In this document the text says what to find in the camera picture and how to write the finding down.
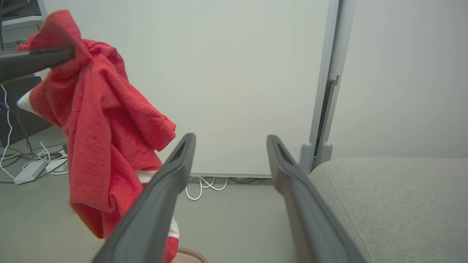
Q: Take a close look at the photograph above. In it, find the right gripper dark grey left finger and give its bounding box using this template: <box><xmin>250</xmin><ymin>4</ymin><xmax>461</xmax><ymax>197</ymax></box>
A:
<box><xmin>91</xmin><ymin>133</ymin><xmax>196</xmax><ymax>263</ymax></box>

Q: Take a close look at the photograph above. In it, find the red jersey garment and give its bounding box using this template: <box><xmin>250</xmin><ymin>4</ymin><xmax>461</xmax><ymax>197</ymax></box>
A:
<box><xmin>16</xmin><ymin>9</ymin><xmax>180</xmax><ymax>263</ymax></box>

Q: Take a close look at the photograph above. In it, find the grey metal table leg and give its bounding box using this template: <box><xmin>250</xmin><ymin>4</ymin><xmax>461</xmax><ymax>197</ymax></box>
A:
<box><xmin>0</xmin><ymin>0</ymin><xmax>48</xmax><ymax>52</ymax></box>

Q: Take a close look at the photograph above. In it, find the black cable bundle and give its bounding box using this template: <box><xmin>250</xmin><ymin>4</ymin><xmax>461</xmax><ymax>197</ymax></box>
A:
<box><xmin>0</xmin><ymin>110</ymin><xmax>68</xmax><ymax>183</ymax></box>

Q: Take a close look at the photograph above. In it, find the large white partition panel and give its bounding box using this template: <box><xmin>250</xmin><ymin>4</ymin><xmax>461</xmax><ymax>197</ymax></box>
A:
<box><xmin>37</xmin><ymin>0</ymin><xmax>342</xmax><ymax>179</ymax></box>

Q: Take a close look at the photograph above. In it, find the grey partition leg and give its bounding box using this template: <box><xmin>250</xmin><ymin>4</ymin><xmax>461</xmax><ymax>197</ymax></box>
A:
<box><xmin>300</xmin><ymin>142</ymin><xmax>314</xmax><ymax>173</ymax></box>
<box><xmin>316</xmin><ymin>142</ymin><xmax>333</xmax><ymax>168</ymax></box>

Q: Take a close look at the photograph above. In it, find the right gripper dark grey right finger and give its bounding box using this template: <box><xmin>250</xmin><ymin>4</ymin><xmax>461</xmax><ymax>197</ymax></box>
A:
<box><xmin>266</xmin><ymin>134</ymin><xmax>369</xmax><ymax>263</ymax></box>

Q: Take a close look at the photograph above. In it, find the white looped floor cable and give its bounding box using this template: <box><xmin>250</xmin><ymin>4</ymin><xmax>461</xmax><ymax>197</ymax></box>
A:
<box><xmin>185</xmin><ymin>176</ymin><xmax>229</xmax><ymax>201</ymax></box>

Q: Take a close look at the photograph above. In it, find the grey fabric sofa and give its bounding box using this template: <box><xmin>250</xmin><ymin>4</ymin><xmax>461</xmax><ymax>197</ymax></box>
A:
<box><xmin>308</xmin><ymin>157</ymin><xmax>468</xmax><ymax>263</ymax></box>

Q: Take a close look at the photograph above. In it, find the black computer tower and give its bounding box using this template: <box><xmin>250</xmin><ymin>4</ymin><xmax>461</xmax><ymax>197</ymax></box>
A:
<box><xmin>0</xmin><ymin>75</ymin><xmax>53</xmax><ymax>147</ymax></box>

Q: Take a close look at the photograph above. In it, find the white power strip with cables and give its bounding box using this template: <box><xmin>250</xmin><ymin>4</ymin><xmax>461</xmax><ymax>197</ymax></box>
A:
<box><xmin>14</xmin><ymin>160</ymin><xmax>48</xmax><ymax>185</ymax></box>

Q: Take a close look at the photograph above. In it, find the narrow white partition panel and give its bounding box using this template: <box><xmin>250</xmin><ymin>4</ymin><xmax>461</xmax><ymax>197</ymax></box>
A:
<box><xmin>322</xmin><ymin>0</ymin><xmax>468</xmax><ymax>163</ymax></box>

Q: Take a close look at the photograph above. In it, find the thin white cable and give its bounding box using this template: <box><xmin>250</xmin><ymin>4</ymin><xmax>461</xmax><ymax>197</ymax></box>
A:
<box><xmin>0</xmin><ymin>84</ymin><xmax>16</xmax><ymax>180</ymax></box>

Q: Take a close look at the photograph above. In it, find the cream laundry basket brown rim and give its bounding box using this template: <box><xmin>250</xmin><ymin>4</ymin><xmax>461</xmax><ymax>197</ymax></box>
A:
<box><xmin>175</xmin><ymin>247</ymin><xmax>209</xmax><ymax>263</ymax></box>

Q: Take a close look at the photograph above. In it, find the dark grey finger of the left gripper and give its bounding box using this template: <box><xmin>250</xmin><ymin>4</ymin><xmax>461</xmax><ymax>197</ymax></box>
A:
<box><xmin>0</xmin><ymin>46</ymin><xmax>76</xmax><ymax>84</ymax></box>

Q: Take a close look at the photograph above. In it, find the black floor cable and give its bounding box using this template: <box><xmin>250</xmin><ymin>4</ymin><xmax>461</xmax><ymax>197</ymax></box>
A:
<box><xmin>230</xmin><ymin>177</ymin><xmax>273</xmax><ymax>184</ymax></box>

